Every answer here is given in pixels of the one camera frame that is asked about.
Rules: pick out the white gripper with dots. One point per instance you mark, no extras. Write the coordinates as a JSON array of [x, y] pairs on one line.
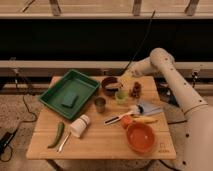
[[126, 80]]

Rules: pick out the whiteboard eraser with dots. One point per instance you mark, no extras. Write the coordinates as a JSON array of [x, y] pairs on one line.
[[113, 86]]

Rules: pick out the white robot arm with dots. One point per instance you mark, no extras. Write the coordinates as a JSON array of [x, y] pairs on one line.
[[198, 148]]

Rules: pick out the dark brown bowl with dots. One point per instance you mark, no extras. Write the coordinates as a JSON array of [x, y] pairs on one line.
[[105, 82]]

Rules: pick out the red orange bowl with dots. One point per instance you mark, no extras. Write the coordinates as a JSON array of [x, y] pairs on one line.
[[140, 137]]

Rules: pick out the brown pinecone cluster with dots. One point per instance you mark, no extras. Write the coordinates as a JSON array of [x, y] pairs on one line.
[[136, 90]]

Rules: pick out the small green cup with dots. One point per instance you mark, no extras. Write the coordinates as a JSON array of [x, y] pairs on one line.
[[120, 96]]

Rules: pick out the light blue cloth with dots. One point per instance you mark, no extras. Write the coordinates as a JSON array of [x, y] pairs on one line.
[[148, 109]]

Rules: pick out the yellow banana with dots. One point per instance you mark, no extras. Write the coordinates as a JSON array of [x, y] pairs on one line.
[[146, 120]]

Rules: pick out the small orange fruit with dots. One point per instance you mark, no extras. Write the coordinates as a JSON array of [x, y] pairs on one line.
[[126, 121]]

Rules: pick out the green plastic tray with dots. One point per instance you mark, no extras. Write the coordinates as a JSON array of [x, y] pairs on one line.
[[73, 81]]

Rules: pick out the teal sponge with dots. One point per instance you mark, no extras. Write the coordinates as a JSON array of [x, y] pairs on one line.
[[69, 99]]

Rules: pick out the white cylindrical cup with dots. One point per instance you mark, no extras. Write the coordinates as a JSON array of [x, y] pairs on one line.
[[79, 125]]

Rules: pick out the green chili pepper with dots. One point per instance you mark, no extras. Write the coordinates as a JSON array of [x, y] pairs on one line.
[[58, 136]]

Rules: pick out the silver spoon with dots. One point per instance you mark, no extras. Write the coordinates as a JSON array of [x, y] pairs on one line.
[[63, 143]]

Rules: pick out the black power adapter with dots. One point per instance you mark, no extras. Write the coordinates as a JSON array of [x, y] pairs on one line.
[[4, 141]]

